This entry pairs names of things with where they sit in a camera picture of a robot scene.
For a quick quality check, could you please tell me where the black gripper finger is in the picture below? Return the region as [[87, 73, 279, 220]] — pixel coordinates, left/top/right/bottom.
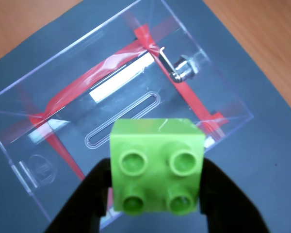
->
[[199, 157, 270, 233], [45, 157, 113, 233]]

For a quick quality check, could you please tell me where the green lego block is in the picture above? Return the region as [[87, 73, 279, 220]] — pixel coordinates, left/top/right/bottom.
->
[[109, 117, 207, 216]]

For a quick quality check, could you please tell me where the transparent acrylic box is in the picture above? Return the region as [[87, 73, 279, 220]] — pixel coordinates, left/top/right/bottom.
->
[[0, 0, 255, 233]]

